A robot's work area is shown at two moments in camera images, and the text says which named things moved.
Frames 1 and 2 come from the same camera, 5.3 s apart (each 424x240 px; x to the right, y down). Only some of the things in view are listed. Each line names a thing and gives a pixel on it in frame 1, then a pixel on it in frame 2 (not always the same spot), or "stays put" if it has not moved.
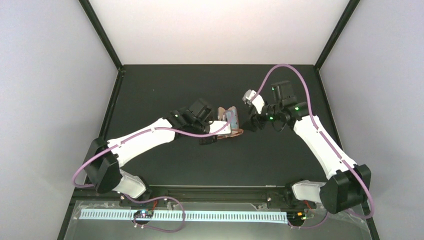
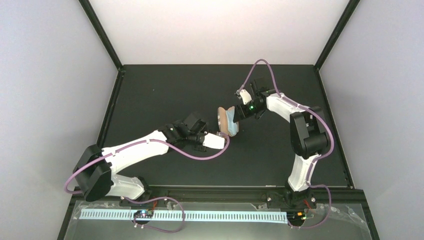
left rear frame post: (103, 35) stays put
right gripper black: (257, 121) → (241, 113)
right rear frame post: (336, 33) stays put
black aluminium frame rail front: (220, 192) stays put
